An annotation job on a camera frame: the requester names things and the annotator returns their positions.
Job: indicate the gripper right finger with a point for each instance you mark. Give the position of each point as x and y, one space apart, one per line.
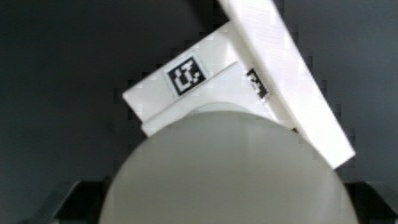
375 202

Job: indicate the white lamp bulb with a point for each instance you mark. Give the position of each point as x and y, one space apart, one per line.
225 170

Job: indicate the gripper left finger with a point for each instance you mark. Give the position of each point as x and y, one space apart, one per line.
71 206

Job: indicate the white lamp base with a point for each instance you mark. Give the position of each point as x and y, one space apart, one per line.
208 80

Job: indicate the white right fence rail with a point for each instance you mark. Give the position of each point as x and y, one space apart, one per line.
256 19

